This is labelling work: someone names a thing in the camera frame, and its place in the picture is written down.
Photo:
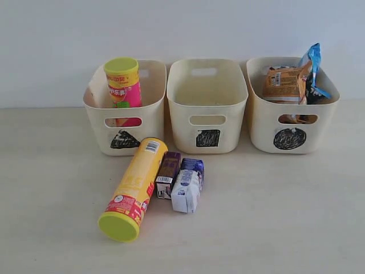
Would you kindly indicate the yellow chips can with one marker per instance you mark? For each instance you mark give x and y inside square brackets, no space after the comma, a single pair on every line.
[125,211]

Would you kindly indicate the blue noodle bag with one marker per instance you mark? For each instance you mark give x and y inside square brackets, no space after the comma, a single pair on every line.
[314,94]

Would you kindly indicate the purple drink carton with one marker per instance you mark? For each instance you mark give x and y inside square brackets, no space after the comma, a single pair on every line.
[167,174]

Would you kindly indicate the right cream bin, circle mark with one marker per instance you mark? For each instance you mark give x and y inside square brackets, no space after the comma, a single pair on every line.
[286,128]

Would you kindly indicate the white blue milk carton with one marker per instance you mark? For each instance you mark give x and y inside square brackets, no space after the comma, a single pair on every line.
[188,185]

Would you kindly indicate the pink Lays chips can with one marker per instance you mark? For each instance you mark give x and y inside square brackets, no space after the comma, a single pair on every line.
[123,82]

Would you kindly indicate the left cream bin, triangle mark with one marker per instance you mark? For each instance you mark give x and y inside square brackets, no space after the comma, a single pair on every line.
[119,131]

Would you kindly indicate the middle cream bin, square mark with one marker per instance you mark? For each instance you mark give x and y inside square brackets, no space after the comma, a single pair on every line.
[207,99]

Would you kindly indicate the orange noodle bag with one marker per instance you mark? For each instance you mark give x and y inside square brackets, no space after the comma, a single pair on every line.
[287,85]

